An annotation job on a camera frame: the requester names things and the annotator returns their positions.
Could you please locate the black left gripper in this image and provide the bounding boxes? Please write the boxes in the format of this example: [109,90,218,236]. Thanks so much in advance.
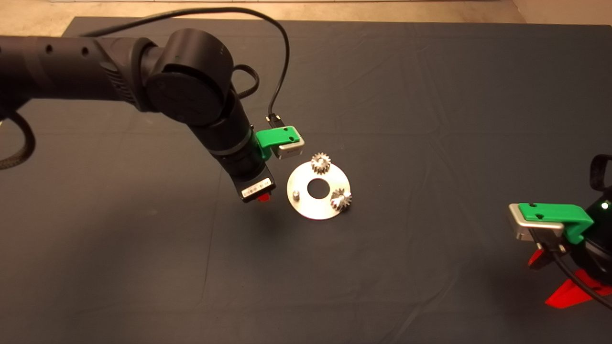
[225,146,277,204]

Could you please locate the small steel planetary gear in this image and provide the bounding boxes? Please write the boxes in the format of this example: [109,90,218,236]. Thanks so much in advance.
[331,188,353,212]
[312,153,332,175]

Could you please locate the bright green camera mount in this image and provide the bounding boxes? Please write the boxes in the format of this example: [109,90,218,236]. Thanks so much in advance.
[255,126,301,160]
[519,203,594,244]

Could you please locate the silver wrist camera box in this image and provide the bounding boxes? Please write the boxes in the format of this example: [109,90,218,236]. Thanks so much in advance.
[277,139,304,159]
[508,203,566,244]

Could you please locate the dark grey table cloth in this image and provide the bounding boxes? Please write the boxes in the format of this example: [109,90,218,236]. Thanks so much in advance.
[0,17,612,344]

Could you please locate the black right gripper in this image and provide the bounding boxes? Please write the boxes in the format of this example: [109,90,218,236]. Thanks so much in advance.
[527,198,612,309]

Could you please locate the black braided cable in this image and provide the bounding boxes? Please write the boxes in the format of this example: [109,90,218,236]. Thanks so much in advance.
[0,112,36,170]
[589,154,612,192]
[234,64,260,98]

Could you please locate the round metal carrier plate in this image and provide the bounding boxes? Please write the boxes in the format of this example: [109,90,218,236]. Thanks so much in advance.
[287,161,351,221]

